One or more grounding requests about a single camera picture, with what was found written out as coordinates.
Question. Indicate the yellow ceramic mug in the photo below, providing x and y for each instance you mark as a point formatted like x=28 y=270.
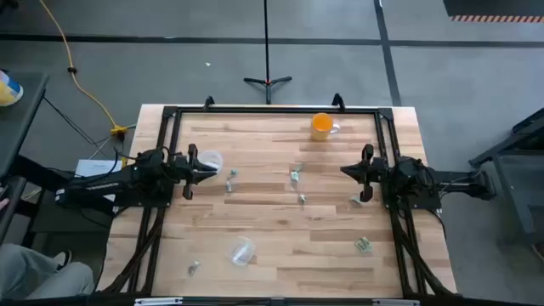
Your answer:
x=321 y=127

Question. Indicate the silver metal bracket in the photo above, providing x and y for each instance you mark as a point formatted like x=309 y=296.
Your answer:
x=395 y=302
x=157 y=301

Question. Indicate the person's shoe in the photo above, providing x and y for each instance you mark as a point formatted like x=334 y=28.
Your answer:
x=64 y=259

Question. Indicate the clear plastic container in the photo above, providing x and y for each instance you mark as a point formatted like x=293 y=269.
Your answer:
x=240 y=251

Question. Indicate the large green wrapped candy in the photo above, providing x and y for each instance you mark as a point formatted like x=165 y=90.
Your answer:
x=364 y=245

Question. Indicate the person's hand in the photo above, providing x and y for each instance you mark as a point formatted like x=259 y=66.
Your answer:
x=2 y=204

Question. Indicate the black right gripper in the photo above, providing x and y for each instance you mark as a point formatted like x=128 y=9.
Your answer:
x=374 y=172

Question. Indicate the black side table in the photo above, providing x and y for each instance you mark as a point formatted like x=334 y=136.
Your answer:
x=17 y=119

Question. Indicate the yellow and blue bag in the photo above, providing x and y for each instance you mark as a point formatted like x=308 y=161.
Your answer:
x=7 y=90

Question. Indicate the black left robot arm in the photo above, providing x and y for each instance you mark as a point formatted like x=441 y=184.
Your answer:
x=102 y=189

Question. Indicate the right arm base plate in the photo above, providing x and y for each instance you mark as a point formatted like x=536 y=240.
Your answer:
x=425 y=203

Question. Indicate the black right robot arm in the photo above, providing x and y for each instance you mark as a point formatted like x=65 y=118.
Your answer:
x=459 y=183

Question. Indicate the black support beam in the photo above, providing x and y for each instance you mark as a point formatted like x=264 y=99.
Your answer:
x=38 y=172

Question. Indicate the black crossbeam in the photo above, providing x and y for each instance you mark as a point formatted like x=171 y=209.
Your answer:
x=297 y=302

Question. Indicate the black tripod stand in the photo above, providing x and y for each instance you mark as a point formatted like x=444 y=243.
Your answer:
x=267 y=81

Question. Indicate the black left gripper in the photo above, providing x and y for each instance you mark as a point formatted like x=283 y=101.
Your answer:
x=189 y=170

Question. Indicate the person's leg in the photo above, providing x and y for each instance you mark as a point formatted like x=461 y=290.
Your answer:
x=34 y=276

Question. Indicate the clear plastic cup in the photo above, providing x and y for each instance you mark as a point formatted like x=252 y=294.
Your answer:
x=214 y=158

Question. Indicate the white paper sheet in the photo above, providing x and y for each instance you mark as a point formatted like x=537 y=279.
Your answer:
x=95 y=167

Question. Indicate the hazard striped floor mat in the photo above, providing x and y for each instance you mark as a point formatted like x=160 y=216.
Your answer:
x=493 y=8

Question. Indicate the small candy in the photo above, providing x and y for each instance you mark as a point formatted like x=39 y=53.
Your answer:
x=233 y=173
x=194 y=267
x=294 y=175
x=356 y=200
x=228 y=186
x=302 y=198

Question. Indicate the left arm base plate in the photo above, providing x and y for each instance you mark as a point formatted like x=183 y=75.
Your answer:
x=163 y=203

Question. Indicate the black metal cart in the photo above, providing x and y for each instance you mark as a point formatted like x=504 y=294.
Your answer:
x=510 y=170

